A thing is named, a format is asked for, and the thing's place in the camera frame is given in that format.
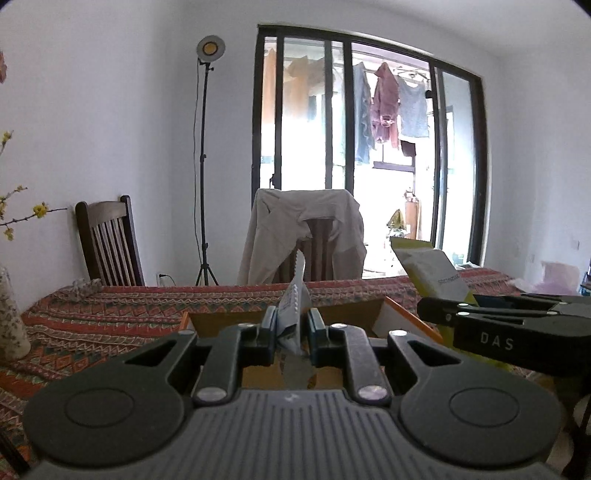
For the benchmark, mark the small floral cloth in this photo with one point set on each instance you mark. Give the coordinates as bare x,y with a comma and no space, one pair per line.
87,286

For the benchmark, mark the yellow green balcony item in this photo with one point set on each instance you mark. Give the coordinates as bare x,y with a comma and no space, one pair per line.
396,226

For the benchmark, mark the orange cardboard box pumpkin print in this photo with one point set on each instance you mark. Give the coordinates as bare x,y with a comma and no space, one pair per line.
221,321

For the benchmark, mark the purple tissue pack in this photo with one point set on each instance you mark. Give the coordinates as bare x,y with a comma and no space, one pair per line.
558,277

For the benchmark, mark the dark hanging item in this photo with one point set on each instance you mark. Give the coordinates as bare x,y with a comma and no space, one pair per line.
409,148

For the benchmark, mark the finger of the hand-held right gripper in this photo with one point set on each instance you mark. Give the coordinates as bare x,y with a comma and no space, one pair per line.
531,298
438,311

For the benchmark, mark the orange balcony object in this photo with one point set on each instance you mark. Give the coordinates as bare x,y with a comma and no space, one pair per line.
412,214

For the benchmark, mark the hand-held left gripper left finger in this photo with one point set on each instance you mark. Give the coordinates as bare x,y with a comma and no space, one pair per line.
270,337

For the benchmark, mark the blue hanging garment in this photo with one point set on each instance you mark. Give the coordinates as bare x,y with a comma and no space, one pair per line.
362,115

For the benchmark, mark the yellow flower branches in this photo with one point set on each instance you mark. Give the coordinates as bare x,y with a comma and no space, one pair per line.
40,210

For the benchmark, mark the wooden chair under jacket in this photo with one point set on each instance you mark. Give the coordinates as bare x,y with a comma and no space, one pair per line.
318,249

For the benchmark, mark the grey white snack packet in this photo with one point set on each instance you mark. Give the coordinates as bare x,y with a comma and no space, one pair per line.
295,295

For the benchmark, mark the green and white snack bag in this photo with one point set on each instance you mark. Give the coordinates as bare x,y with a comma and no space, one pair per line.
429,267

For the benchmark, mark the patterned red tablecloth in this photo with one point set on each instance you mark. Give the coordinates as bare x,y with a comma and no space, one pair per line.
92,314

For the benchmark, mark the floral ceramic vase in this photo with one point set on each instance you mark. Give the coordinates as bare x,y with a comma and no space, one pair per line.
11,318

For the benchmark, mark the beige hanging garment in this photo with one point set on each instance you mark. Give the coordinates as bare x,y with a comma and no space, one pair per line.
304,69

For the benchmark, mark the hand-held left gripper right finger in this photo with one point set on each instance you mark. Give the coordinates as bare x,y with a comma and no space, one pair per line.
311,334

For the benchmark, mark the beige jacket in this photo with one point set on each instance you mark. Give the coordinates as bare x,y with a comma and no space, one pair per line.
277,207

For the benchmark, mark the light blue hanging shirt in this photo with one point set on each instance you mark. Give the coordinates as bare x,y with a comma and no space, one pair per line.
413,110

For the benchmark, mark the black floor lamp stand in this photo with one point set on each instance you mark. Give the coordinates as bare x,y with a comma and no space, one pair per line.
211,47

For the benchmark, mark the wall socket with plug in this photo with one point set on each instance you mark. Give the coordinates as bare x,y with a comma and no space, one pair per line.
164,278

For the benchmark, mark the dark wooden chair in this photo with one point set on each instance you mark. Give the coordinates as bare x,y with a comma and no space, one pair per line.
108,212

